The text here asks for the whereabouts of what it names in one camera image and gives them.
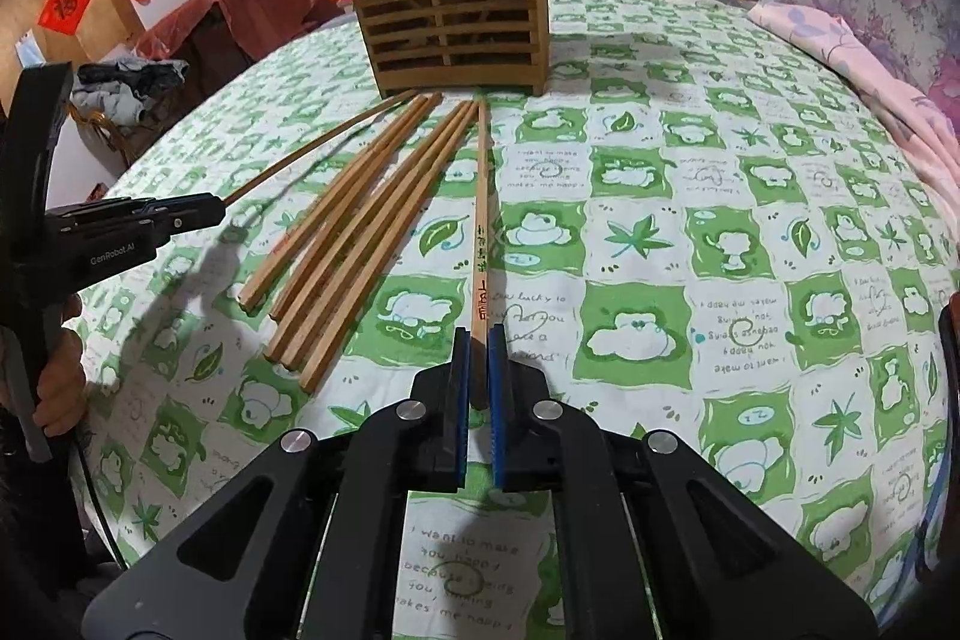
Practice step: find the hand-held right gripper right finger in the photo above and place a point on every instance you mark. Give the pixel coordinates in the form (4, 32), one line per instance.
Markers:
(501, 411)

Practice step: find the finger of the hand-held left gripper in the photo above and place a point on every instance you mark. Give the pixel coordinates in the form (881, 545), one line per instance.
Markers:
(187, 203)
(187, 220)

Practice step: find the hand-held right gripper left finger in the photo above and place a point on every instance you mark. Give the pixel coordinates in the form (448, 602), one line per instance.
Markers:
(459, 407)

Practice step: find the thin bamboo chopstick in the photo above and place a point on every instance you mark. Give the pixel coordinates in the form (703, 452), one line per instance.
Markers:
(322, 149)

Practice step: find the printed wooden chopstick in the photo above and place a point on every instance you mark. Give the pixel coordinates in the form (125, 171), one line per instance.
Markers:
(481, 235)

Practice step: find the person's left hand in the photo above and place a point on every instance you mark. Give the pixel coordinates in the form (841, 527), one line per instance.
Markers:
(61, 385)

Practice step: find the wicker basket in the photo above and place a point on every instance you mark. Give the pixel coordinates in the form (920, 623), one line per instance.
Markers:
(105, 130)

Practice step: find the pile of dark clothes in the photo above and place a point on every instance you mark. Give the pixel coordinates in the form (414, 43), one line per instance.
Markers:
(131, 85)

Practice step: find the red cloth covered side table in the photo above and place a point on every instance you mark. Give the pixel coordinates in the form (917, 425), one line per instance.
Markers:
(247, 10)

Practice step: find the red paper diamond decoration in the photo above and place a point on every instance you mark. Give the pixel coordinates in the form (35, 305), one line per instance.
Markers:
(66, 5)

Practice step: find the green white checked tablecloth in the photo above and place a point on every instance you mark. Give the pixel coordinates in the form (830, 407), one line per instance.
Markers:
(675, 235)

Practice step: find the pink floral cloth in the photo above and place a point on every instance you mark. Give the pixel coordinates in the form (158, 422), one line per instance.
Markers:
(862, 63)

